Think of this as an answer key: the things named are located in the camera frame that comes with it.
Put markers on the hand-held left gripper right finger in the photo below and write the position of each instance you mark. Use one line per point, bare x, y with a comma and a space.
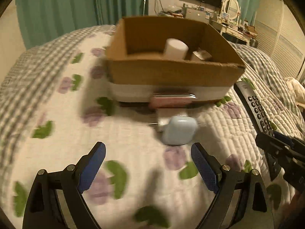
205, 169

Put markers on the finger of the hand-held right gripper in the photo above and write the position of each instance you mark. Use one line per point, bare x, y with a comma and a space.
271, 144
284, 138

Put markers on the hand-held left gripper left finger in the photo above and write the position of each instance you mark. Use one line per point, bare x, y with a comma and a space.
91, 169

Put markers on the black remote control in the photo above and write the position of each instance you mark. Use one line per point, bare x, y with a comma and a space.
256, 106

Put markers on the light blue earbuds case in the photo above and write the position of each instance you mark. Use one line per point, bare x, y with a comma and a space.
180, 130

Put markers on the brown cardboard box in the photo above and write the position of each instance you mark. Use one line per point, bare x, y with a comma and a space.
171, 74

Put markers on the cream pillow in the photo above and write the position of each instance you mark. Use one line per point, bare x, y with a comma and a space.
295, 88

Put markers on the floral quilted blanket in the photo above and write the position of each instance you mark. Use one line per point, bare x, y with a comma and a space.
59, 114

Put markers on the white charger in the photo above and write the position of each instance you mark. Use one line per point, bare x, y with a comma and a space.
163, 120

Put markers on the pink phone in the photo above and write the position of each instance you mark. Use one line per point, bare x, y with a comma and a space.
170, 101

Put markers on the white louvered wardrobe door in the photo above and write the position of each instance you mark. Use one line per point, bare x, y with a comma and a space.
278, 28

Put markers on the small beige box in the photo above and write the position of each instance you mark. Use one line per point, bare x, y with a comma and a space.
201, 55

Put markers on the white dressing table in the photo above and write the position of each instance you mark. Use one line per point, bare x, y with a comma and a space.
234, 29

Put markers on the white cylindrical cup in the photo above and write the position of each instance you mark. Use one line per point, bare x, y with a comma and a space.
175, 49

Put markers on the teal curtain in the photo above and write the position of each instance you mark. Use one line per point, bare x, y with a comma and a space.
71, 7
245, 2

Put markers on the white oval mirror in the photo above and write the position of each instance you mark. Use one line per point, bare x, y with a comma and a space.
231, 7

